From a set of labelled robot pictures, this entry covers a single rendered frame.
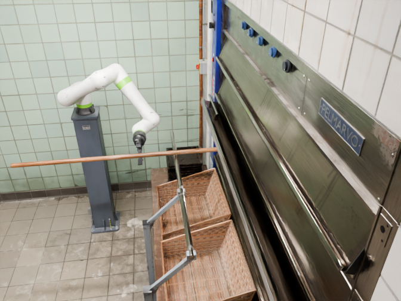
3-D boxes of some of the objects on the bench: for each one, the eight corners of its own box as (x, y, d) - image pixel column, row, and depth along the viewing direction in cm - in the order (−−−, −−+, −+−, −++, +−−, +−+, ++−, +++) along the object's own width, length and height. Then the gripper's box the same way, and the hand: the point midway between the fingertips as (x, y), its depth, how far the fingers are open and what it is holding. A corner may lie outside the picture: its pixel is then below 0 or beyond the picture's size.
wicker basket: (230, 248, 250) (233, 217, 236) (254, 322, 203) (258, 290, 188) (160, 257, 243) (157, 226, 229) (167, 336, 196) (164, 304, 181)
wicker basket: (215, 193, 301) (215, 166, 287) (231, 243, 254) (233, 213, 239) (156, 200, 294) (154, 172, 279) (162, 252, 247) (159, 221, 232)
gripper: (143, 123, 249) (143, 139, 231) (146, 154, 262) (146, 171, 244) (132, 124, 248) (131, 140, 230) (135, 155, 261) (135, 172, 243)
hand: (139, 154), depth 238 cm, fingers open, 13 cm apart
